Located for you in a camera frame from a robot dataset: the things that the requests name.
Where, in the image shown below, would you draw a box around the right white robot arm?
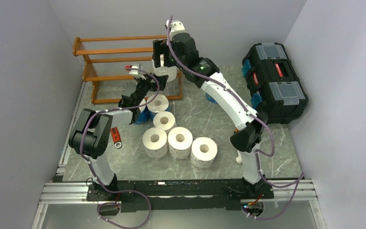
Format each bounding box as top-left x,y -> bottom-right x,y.
152,32 -> 267,198

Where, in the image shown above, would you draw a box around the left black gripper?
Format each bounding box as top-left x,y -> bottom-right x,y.
134,73 -> 169,107

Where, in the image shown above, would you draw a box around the blue wrapped roll left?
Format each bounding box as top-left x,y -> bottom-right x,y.
135,99 -> 149,125

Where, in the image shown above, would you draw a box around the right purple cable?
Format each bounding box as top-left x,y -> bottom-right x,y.
166,15 -> 305,221

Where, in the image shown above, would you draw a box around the red handled tool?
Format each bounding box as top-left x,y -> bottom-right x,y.
110,127 -> 122,149

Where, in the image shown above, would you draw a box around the white roll sideways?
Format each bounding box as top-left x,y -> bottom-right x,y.
152,54 -> 178,82

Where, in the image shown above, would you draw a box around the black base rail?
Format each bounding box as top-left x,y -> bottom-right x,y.
86,178 -> 275,213

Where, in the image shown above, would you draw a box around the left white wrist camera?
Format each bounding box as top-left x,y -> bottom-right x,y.
125,64 -> 144,79

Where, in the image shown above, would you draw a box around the black plastic toolbox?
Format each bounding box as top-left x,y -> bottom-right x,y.
242,42 -> 309,124

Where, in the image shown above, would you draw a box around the blue wrapped roll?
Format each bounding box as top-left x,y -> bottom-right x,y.
205,93 -> 218,104
146,94 -> 170,120
135,99 -> 149,125

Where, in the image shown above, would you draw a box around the purple cable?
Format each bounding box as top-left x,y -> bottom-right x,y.
79,67 -> 161,229
166,15 -> 305,221

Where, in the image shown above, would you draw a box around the orange wooden two-tier shelf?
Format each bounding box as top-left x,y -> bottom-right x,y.
72,35 -> 166,104

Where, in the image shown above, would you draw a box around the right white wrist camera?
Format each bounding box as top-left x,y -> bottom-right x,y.
165,20 -> 185,40

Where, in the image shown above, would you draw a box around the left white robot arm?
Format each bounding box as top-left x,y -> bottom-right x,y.
69,74 -> 168,200

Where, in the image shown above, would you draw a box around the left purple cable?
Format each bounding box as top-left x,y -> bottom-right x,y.
79,67 -> 161,229

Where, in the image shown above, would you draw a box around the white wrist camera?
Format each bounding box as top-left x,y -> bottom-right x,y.
125,64 -> 144,79
165,20 -> 185,40

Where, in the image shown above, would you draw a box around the green and white pipe fitting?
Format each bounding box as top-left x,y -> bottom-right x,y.
235,151 -> 243,165

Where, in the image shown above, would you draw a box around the white roll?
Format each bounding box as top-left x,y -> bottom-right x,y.
168,127 -> 193,159
153,111 -> 177,133
190,137 -> 218,169
142,127 -> 168,159

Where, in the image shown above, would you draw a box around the blue wrapped roll middle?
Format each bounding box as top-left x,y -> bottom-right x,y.
146,94 -> 170,120

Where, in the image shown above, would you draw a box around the blue wrapped roll far right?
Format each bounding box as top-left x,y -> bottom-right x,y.
205,93 -> 218,104

